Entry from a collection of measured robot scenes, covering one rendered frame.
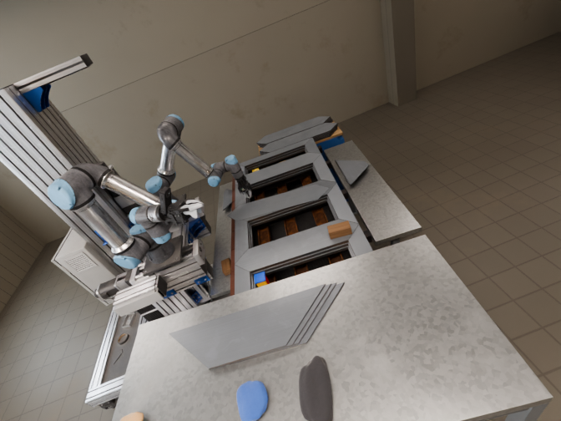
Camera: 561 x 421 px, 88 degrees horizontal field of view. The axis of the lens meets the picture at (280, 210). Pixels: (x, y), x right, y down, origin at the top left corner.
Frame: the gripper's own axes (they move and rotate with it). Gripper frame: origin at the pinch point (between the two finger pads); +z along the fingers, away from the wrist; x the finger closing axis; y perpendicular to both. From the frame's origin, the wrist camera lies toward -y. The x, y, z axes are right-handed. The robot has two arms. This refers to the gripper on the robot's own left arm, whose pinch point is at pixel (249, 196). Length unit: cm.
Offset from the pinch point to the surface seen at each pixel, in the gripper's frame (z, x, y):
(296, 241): 1, 26, 61
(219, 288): 20, -31, 60
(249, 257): 1, -3, 61
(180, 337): -20, -26, 114
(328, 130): 3, 78, -65
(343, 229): -4, 52, 68
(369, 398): -17, 37, 149
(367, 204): 13, 75, 36
